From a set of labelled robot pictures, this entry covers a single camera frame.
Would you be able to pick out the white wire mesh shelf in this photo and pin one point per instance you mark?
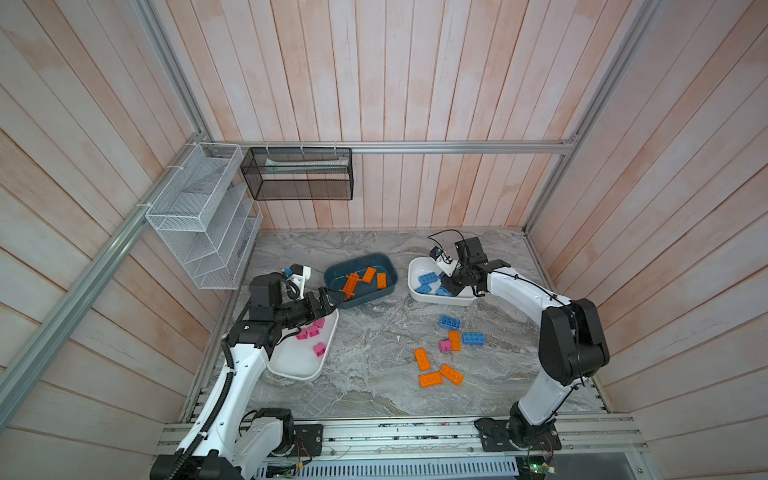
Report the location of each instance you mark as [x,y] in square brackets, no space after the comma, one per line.
[208,223]

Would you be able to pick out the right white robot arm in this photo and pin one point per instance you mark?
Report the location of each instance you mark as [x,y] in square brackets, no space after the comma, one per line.
[572,345]

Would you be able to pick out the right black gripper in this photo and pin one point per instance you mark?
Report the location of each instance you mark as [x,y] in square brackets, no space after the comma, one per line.
[450,286]

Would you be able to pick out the orange lego brick top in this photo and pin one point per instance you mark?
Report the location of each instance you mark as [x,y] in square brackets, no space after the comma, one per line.
[369,275]

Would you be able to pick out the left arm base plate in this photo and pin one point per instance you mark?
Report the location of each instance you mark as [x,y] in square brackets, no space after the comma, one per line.
[300,441]

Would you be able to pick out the aluminium front rail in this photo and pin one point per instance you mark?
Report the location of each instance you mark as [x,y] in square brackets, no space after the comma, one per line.
[444,437]

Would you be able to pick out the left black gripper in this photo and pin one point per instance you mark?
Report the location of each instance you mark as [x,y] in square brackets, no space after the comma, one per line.
[326,309]

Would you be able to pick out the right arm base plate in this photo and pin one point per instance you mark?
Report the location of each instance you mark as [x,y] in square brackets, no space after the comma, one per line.
[516,435]

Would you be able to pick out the white bin back right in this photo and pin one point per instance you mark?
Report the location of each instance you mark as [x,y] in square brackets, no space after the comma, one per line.
[423,265]

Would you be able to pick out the white bin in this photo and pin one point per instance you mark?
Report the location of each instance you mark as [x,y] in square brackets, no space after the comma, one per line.
[295,359]
[423,265]

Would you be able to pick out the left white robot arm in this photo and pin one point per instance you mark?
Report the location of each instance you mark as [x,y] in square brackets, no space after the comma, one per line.
[215,447]

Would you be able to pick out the black mesh basket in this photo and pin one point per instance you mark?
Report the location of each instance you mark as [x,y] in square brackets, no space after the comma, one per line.
[299,173]

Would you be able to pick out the teal plastic bin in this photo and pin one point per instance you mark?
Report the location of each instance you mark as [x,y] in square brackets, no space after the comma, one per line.
[335,278]

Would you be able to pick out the blue lego brick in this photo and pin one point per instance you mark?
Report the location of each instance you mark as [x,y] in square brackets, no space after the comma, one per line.
[442,291]
[423,289]
[428,278]
[449,323]
[470,338]

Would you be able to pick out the long orange lego stack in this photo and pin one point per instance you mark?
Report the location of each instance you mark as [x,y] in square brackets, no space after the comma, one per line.
[352,280]

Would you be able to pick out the white bin left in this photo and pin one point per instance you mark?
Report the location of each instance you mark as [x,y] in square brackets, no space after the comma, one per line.
[295,359]

